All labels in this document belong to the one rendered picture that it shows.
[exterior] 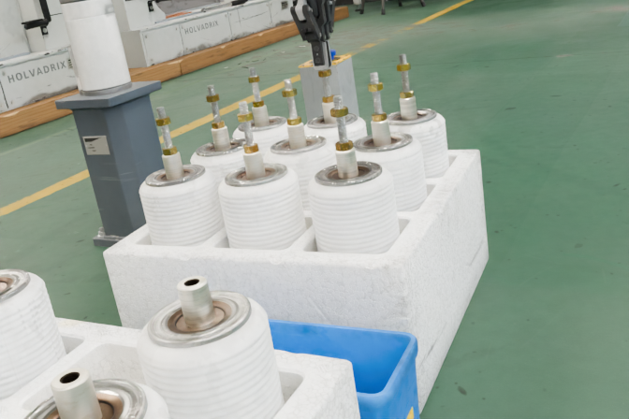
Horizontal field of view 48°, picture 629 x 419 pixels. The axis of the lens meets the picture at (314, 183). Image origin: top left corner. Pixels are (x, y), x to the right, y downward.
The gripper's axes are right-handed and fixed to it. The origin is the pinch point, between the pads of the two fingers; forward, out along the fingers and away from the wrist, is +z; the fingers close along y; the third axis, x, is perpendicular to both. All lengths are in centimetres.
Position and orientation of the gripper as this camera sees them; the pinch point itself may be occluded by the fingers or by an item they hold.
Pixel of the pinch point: (321, 54)
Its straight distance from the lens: 101.2
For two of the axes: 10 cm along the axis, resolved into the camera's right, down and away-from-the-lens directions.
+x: -9.3, 0.3, 3.5
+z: 1.5, 9.4, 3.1
